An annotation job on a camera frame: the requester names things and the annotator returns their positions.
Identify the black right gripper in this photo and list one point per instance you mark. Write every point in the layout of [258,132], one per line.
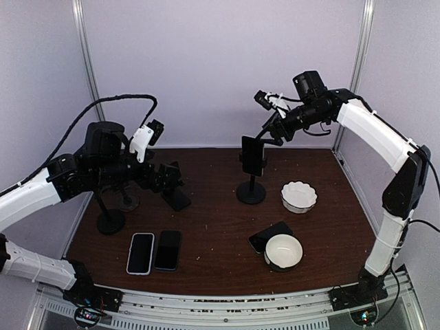
[275,125]

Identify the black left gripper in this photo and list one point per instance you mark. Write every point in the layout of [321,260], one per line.
[155,183]

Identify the silver smartphone black screen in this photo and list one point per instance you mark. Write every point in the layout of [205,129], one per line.
[252,156]

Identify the black round-base clamp phone stand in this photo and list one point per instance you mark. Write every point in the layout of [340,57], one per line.
[251,192]

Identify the white-cased smartphone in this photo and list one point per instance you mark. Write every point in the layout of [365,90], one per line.
[140,254]

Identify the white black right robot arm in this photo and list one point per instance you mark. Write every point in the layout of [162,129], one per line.
[407,161]

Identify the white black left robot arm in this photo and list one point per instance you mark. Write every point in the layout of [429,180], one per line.
[107,159]

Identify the black folding phone stand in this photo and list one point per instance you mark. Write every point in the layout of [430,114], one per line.
[176,199]

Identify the clear-base metal phone stand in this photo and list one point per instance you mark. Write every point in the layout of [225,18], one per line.
[128,200]

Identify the black gooseneck phone stand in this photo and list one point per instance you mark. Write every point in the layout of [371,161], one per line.
[109,221]

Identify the white scalloped dish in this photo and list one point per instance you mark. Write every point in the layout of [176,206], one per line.
[298,197]

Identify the blue-edged black smartphone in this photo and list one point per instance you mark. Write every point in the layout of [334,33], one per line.
[168,249]

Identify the dark smartphone under bowl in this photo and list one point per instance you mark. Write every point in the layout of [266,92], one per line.
[259,240]

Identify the white round bowl black rim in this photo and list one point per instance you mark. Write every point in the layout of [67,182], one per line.
[283,252]

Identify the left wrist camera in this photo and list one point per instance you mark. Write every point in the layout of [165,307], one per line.
[145,136]

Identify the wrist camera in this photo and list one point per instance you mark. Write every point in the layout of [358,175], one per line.
[145,136]
[270,101]

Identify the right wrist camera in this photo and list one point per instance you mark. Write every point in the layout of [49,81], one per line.
[270,101]

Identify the aluminium front rail frame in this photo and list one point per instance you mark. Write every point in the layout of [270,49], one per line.
[300,310]

